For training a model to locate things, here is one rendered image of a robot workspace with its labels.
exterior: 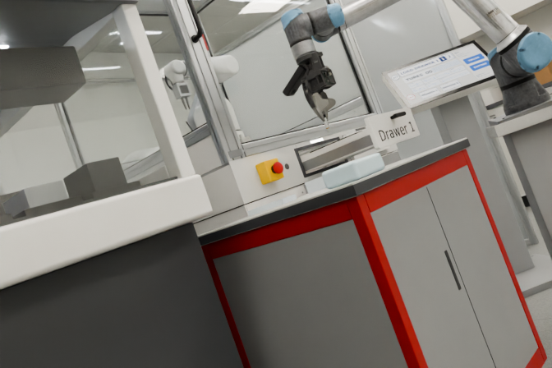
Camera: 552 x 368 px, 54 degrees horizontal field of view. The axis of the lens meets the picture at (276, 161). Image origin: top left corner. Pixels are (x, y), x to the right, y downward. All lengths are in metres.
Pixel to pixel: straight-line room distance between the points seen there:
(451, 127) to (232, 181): 1.38
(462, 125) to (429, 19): 1.00
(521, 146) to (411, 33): 1.83
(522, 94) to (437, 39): 1.65
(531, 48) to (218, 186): 1.08
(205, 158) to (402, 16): 2.16
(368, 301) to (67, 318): 0.62
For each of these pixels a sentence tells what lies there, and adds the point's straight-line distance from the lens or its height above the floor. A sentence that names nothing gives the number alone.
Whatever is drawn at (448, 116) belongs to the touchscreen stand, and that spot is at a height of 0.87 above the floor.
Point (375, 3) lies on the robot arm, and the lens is 1.93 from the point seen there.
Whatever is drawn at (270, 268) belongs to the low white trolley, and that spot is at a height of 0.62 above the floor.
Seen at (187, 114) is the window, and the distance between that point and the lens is 1.87.
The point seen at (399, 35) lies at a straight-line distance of 3.66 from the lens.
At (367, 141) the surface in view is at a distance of 1.80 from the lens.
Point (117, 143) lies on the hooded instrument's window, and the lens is 1.23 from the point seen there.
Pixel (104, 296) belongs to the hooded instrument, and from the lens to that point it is 1.21.
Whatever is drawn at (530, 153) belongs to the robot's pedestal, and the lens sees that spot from 1.95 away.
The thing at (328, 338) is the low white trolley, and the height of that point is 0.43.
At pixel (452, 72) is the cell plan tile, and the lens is 2.82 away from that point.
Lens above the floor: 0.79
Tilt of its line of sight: 4 degrees up
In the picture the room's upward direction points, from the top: 20 degrees counter-clockwise
